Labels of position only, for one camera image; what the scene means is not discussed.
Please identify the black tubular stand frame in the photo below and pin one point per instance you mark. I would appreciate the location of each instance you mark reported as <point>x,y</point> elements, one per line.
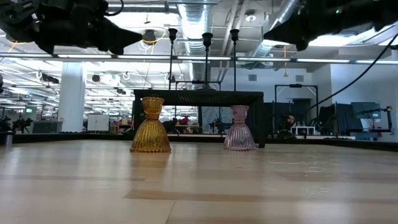
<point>295,85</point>

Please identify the pink ribbed glass candle holder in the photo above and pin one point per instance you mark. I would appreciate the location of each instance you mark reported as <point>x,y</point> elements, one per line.
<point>238,133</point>

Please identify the silver slanted ventilation duct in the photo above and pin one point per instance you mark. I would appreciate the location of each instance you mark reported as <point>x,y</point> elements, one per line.
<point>281,12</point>

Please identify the white square pillar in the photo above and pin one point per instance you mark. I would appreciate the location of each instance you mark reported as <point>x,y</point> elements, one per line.
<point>71,99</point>

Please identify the person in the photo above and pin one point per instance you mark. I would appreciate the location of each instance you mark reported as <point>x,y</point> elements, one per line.
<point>290,119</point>

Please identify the grey background monitor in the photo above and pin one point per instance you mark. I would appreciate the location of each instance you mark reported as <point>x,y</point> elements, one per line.
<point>365,110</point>

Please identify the amber ribbed glass candle holder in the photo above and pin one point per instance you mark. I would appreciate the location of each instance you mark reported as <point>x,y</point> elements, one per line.
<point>150,133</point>

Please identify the black background robot arm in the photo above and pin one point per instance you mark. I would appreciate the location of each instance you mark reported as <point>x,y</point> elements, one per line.
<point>23,123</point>

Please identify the black perforated metal shelf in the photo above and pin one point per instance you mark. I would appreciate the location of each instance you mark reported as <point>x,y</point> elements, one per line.
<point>199,97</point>

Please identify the black aluminium table frame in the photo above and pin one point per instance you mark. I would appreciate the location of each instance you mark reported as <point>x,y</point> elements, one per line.
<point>77,137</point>

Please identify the tall black metal candlestick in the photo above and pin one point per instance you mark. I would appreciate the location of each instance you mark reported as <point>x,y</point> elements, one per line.
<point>173,31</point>

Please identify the white ceiling dome sensor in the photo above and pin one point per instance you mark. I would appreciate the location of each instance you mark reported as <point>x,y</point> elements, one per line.
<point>249,18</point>

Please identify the black ceiling device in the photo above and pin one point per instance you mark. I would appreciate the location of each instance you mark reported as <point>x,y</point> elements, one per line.
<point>150,35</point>

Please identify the yellow hanging pendant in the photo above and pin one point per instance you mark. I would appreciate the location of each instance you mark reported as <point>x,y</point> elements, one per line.
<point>285,74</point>

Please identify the white background cabinet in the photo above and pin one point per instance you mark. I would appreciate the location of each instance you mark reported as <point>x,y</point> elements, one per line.
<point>98,123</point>

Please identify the small grey cup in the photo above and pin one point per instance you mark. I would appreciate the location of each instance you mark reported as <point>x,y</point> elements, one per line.
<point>7,139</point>

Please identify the black camera boom stand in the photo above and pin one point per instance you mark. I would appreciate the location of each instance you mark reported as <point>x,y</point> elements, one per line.
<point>388,118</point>

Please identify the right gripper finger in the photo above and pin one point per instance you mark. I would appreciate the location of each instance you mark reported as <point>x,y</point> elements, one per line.
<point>302,45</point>
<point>292,29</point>

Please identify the silver round ventilation duct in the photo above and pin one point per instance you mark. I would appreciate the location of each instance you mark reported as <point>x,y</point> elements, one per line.
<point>196,18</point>

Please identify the black fabric partition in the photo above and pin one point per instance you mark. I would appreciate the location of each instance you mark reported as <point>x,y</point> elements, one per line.
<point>339,118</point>

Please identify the small white background table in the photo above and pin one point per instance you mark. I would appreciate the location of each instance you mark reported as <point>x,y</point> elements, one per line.
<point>303,127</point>

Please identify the short black metal candlestick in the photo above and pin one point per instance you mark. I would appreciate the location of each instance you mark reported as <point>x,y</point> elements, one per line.
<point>207,37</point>

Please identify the grey background box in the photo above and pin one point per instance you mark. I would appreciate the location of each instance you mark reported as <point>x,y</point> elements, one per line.
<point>46,127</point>

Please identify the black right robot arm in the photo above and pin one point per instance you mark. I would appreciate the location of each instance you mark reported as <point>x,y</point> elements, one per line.
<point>387,12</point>

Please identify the medium black metal candlestick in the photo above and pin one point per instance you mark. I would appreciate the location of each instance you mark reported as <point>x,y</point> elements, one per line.
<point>234,32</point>

